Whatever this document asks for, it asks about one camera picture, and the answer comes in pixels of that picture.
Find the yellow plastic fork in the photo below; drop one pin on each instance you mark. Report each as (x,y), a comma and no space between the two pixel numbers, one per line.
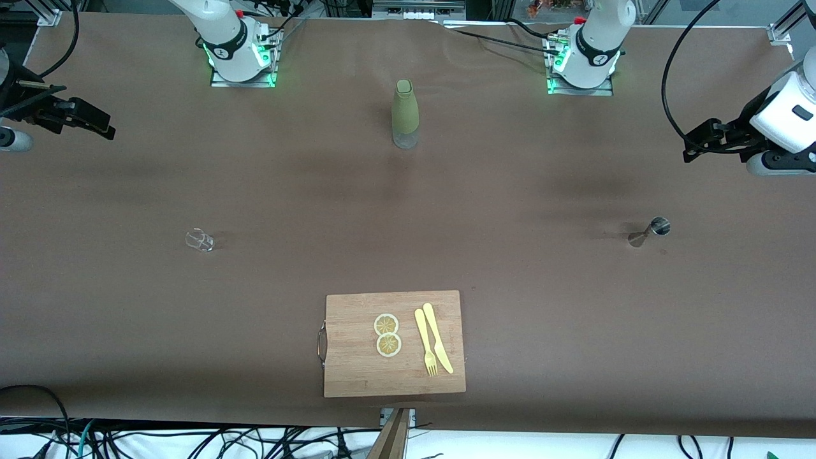
(423,338)

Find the steel jigger measuring cup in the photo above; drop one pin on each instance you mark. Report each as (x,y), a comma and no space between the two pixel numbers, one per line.
(649,231)

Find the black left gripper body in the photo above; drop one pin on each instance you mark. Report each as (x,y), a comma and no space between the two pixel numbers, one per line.
(743,129)

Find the lemon slice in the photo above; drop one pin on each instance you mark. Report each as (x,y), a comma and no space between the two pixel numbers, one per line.
(389,345)
(386,324)

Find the wooden cutting board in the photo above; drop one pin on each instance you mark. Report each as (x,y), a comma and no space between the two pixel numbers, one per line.
(395,376)

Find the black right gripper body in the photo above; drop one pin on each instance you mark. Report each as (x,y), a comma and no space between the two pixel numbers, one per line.
(19,102)

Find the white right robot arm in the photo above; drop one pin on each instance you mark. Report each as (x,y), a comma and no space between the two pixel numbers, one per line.
(223,32)

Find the wooden post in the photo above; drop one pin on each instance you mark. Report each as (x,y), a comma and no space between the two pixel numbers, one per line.
(392,440)

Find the brown table cover sheet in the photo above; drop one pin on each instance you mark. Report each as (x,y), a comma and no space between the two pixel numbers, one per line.
(574,350)

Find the aluminium frame corner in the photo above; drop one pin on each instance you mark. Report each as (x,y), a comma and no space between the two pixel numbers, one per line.
(48,14)
(787,25)

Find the white power strip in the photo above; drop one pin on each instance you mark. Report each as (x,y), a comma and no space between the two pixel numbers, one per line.
(417,7)

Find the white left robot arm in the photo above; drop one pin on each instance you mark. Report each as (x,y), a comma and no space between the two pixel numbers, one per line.
(593,44)

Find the clear glass cup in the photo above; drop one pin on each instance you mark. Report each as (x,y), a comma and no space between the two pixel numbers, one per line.
(199,240)

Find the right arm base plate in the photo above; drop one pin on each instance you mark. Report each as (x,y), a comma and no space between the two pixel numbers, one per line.
(245,83)

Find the metal table bracket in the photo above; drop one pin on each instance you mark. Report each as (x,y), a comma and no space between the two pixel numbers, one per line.
(385,415)

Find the green sleeved glass bottle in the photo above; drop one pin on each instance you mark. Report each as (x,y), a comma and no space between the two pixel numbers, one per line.
(405,108)

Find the yellow plastic knife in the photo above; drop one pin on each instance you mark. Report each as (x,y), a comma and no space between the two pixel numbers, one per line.
(438,344)

